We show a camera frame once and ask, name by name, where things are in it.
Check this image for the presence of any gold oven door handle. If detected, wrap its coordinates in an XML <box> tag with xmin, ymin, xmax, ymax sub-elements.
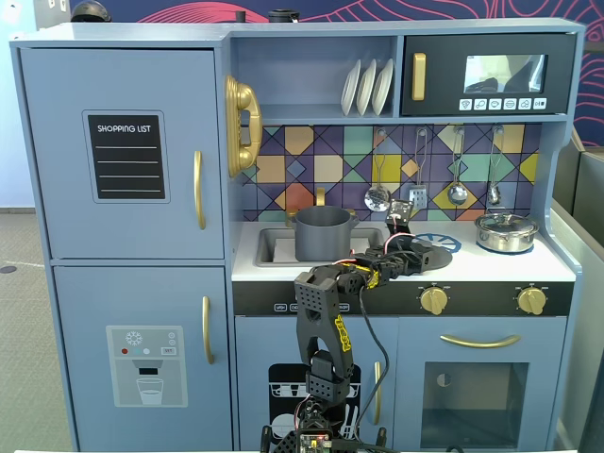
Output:
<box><xmin>440</xmin><ymin>333</ymin><xmax>522</xmax><ymax>350</ymax></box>

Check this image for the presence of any robot arm base mount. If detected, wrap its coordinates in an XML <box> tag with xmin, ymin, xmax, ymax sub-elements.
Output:
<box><xmin>260</xmin><ymin>414</ymin><xmax>389</xmax><ymax>453</ymax></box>

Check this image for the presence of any shiny steel pot lid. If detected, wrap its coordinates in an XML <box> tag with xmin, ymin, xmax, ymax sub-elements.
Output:
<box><xmin>475</xmin><ymin>211</ymin><xmax>540</xmax><ymax>236</ymax></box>

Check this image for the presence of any hanging silver whisk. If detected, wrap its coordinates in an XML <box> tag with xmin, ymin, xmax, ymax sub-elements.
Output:
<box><xmin>486</xmin><ymin>125</ymin><xmax>504</xmax><ymax>206</ymax></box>

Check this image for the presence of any black shopping list board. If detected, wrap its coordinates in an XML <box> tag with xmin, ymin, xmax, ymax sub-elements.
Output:
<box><xmin>87</xmin><ymin>114</ymin><xmax>167</xmax><ymax>201</ymax></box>

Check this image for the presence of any white plate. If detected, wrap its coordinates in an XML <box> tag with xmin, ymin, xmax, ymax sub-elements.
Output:
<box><xmin>356</xmin><ymin>59</ymin><xmax>378</xmax><ymax>117</ymax></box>
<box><xmin>371</xmin><ymin>58</ymin><xmax>395</xmax><ymax>116</ymax></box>
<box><xmin>340</xmin><ymin>59</ymin><xmax>362</xmax><ymax>117</ymax></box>

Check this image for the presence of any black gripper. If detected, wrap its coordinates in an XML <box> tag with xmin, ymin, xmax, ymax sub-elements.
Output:
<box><xmin>363</xmin><ymin>239</ymin><xmax>433</xmax><ymax>288</ymax></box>

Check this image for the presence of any gray pot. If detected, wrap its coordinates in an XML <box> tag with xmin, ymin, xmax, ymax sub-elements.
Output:
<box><xmin>288</xmin><ymin>206</ymin><xmax>361</xmax><ymax>262</ymax></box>

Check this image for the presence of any long gold fridge door handle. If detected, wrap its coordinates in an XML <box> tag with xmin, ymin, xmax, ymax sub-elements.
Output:
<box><xmin>193</xmin><ymin>150</ymin><xmax>208</xmax><ymax>231</ymax></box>

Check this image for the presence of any gray toy sink basin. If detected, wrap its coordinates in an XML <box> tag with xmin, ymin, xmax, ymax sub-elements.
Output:
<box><xmin>256</xmin><ymin>227</ymin><xmax>386</xmax><ymax>269</ymax></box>

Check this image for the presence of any gold toy faucet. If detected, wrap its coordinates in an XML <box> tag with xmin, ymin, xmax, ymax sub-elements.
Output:
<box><xmin>284</xmin><ymin>187</ymin><xmax>358</xmax><ymax>228</ymax></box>

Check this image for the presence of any gold stove knob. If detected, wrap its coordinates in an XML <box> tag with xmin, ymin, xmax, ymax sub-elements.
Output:
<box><xmin>419</xmin><ymin>285</ymin><xmax>450</xmax><ymax>317</ymax></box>
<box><xmin>517</xmin><ymin>286</ymin><xmax>549</xmax><ymax>317</ymax></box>

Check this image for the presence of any blue dishwasher door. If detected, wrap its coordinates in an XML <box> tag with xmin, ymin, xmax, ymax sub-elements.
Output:
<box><xmin>234</xmin><ymin>316</ymin><xmax>398</xmax><ymax>450</ymax></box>

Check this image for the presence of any steel spatula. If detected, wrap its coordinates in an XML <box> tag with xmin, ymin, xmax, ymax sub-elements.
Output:
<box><xmin>408</xmin><ymin>126</ymin><xmax>429</xmax><ymax>210</ymax></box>

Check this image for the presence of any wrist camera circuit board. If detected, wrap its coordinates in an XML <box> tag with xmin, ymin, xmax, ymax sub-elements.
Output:
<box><xmin>385</xmin><ymin>197</ymin><xmax>415</xmax><ymax>234</ymax></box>

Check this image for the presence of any short gold freezer door handle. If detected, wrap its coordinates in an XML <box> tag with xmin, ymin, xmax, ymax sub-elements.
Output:
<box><xmin>201</xmin><ymin>295</ymin><xmax>216</xmax><ymax>365</ymax></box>

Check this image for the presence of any steel slotted spoon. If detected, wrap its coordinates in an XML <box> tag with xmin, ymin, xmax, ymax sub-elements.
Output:
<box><xmin>363</xmin><ymin>126</ymin><xmax>390</xmax><ymax>213</ymax></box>

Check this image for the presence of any dark helmet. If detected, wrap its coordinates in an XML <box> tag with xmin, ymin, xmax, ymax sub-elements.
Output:
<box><xmin>70</xmin><ymin>0</ymin><xmax>112</xmax><ymax>24</ymax></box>

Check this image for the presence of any gold toy phone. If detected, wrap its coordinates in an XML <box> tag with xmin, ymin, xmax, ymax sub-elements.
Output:
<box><xmin>224</xmin><ymin>75</ymin><xmax>263</xmax><ymax>179</ymax></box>

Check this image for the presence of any gold dishwasher door handle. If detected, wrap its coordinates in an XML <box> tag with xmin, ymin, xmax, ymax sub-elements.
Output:
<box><xmin>373</xmin><ymin>361</ymin><xmax>383</xmax><ymax>426</ymax></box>

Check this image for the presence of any blue freezer door with dispenser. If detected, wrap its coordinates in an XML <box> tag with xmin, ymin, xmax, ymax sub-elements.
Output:
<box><xmin>52</xmin><ymin>265</ymin><xmax>234</xmax><ymax>452</ymax></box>

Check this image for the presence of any gray ice dispenser panel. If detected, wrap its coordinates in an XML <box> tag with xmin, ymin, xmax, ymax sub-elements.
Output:
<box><xmin>105</xmin><ymin>325</ymin><xmax>189</xmax><ymax>409</ymax></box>

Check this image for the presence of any black toy microwave door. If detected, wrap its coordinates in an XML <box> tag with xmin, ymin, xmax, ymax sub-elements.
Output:
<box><xmin>400</xmin><ymin>33</ymin><xmax>578</xmax><ymax>117</ymax></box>

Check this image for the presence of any steel ladle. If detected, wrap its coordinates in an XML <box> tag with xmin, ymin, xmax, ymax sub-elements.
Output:
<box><xmin>446</xmin><ymin>126</ymin><xmax>470</xmax><ymax>207</ymax></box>

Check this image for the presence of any blue toy kitchen unit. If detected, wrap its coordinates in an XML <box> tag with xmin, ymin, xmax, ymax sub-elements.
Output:
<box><xmin>8</xmin><ymin>17</ymin><xmax>586</xmax><ymax>452</ymax></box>

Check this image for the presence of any black round device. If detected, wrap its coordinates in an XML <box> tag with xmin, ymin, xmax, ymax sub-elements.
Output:
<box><xmin>268</xmin><ymin>8</ymin><xmax>301</xmax><ymax>25</ymax></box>

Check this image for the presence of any blue oven door with window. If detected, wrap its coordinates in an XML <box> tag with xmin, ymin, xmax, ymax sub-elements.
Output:
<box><xmin>398</xmin><ymin>316</ymin><xmax>568</xmax><ymax>450</ymax></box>

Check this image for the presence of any gold microwave handle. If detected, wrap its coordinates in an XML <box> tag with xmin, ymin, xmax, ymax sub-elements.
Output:
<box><xmin>411</xmin><ymin>52</ymin><xmax>428</xmax><ymax>102</ymax></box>

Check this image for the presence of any black looped cable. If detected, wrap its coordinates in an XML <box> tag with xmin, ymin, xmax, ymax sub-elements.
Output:
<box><xmin>358</xmin><ymin>281</ymin><xmax>391</xmax><ymax>447</ymax></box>

